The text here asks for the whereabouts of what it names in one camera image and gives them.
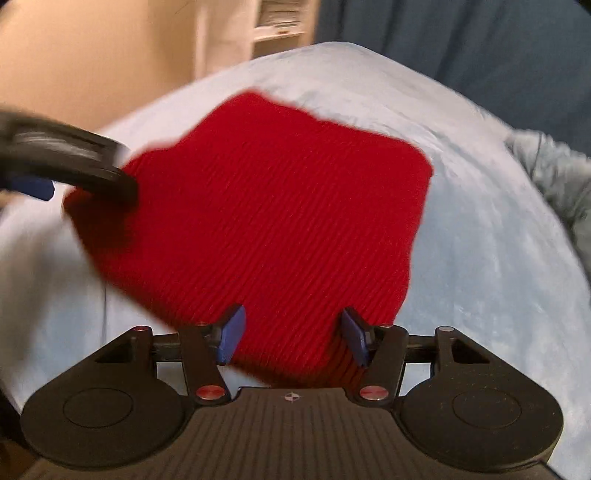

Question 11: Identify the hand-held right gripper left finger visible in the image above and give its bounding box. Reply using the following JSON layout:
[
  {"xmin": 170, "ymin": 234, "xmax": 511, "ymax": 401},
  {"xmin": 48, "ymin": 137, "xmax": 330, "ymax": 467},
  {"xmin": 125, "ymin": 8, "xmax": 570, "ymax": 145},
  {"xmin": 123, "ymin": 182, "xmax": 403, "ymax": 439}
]
[{"xmin": 95, "ymin": 303, "xmax": 247, "ymax": 407}]

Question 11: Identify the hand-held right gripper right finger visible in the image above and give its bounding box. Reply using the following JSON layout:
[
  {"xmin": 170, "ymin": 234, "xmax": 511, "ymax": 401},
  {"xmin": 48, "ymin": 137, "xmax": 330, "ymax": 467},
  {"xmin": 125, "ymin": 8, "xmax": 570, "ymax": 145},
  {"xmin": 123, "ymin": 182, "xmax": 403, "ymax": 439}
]
[{"xmin": 340, "ymin": 306, "xmax": 496, "ymax": 408}]

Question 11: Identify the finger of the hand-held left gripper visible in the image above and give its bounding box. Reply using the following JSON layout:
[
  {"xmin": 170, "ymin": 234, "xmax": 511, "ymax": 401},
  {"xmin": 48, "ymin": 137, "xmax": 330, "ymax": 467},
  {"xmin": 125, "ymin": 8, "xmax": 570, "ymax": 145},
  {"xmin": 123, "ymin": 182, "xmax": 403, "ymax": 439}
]
[{"xmin": 0, "ymin": 175, "xmax": 56, "ymax": 202}]

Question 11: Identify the red knitted sweater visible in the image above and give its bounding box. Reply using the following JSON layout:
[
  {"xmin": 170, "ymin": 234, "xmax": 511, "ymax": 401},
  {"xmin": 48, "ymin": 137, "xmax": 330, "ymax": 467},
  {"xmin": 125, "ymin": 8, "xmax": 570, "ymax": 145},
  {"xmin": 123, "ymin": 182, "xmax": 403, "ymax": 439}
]
[{"xmin": 63, "ymin": 90, "xmax": 435, "ymax": 389}]

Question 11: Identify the light blue blanket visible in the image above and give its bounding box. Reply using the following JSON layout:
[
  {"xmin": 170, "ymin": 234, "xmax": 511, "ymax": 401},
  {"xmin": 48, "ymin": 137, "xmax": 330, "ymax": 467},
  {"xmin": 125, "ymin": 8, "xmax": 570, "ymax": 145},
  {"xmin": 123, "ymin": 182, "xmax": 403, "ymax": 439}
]
[{"xmin": 0, "ymin": 41, "xmax": 591, "ymax": 480}]

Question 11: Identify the white shelf unit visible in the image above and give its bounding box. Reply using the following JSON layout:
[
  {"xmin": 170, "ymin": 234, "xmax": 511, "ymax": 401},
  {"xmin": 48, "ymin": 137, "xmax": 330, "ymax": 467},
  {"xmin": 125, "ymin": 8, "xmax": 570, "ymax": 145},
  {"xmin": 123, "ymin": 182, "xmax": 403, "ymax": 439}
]
[{"xmin": 194, "ymin": 0, "xmax": 320, "ymax": 80}]

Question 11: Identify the grey-blue crumpled cloth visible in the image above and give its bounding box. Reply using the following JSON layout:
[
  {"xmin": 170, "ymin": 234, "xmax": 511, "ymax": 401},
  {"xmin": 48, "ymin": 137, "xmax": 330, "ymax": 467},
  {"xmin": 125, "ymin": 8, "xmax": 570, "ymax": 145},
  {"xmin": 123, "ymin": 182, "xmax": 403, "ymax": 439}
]
[{"xmin": 505, "ymin": 131, "xmax": 591, "ymax": 274}]

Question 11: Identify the dark blue curtain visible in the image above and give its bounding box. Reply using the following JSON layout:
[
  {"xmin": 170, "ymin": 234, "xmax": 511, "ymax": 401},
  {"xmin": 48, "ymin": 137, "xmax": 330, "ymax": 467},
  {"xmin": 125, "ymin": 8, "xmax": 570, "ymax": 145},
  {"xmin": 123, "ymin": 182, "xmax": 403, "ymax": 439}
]
[{"xmin": 316, "ymin": 0, "xmax": 591, "ymax": 155}]

